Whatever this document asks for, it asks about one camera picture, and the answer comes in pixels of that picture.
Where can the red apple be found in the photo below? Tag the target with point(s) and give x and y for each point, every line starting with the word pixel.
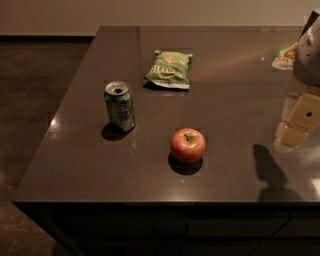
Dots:
pixel 187 145

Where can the colourful snack packet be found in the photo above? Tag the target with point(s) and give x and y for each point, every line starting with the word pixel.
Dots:
pixel 285 60

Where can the green soda can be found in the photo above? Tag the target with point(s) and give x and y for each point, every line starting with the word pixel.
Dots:
pixel 119 104

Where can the dark cabinet drawers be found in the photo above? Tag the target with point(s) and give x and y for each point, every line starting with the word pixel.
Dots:
pixel 97 229

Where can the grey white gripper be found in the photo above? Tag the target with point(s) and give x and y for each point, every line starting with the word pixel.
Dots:
pixel 308 61

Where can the green chip bag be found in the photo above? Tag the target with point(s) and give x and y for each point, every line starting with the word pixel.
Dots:
pixel 170 70

